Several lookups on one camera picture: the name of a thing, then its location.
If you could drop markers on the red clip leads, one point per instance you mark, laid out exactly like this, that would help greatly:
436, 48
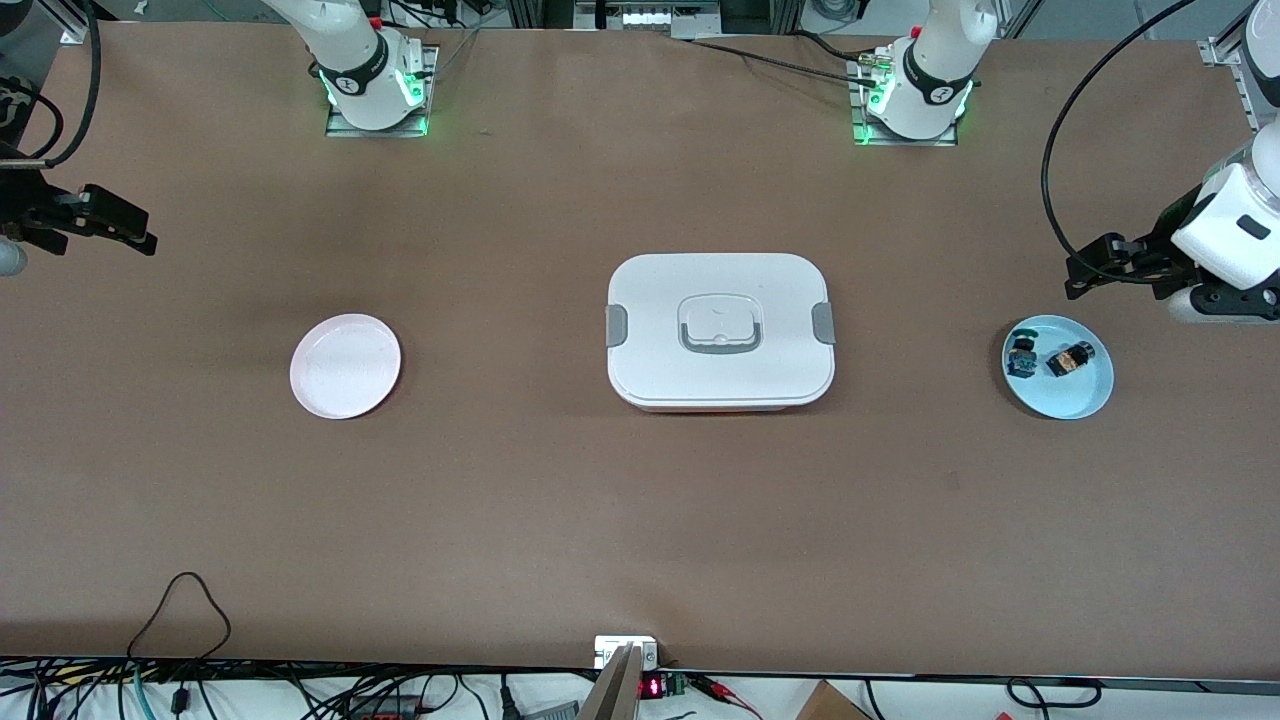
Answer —
725, 695

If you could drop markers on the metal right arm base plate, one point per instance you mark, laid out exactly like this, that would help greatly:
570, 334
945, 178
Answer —
430, 60

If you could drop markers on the red digit display board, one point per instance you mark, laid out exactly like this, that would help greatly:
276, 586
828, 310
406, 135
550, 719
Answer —
652, 687

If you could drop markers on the long aluminium rail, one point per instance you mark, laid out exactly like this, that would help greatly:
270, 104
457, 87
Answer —
1215, 50

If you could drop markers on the blue and black switch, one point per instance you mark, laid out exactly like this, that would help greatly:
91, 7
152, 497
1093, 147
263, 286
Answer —
1022, 358

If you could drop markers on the round pink plate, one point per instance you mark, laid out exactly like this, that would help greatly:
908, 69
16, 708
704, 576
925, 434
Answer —
345, 365

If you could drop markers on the brown cardboard box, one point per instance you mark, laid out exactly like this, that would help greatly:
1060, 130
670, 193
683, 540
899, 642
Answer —
830, 705

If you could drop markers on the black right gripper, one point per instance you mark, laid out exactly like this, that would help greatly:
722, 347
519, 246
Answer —
22, 212

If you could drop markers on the small white device box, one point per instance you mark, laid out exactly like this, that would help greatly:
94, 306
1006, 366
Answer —
610, 648

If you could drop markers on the camouflage patterned object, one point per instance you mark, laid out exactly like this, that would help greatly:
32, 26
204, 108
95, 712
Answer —
15, 105

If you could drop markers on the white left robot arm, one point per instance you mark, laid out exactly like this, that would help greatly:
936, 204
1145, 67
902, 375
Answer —
935, 70

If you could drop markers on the orange and black switch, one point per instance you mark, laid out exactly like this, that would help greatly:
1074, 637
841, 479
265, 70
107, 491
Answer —
1070, 360

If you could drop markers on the white lunch box grey clips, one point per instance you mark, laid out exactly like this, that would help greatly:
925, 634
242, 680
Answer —
720, 380

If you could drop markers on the aluminium frame with connectors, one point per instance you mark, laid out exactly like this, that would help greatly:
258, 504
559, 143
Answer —
650, 18

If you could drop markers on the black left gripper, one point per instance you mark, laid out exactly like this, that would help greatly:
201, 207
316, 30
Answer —
1152, 264

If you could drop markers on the black power strip red switches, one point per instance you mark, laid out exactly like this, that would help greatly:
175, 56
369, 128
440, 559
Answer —
385, 710

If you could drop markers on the round light blue plate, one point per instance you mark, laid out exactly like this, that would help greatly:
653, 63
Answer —
1075, 395

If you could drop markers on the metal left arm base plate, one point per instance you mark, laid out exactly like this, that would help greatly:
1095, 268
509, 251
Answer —
858, 110

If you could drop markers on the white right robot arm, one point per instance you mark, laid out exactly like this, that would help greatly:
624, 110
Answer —
350, 50

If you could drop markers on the short aluminium rail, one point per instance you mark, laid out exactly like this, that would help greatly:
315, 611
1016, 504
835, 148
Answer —
72, 30

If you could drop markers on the grey wedge post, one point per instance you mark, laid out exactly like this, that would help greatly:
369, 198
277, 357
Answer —
612, 695

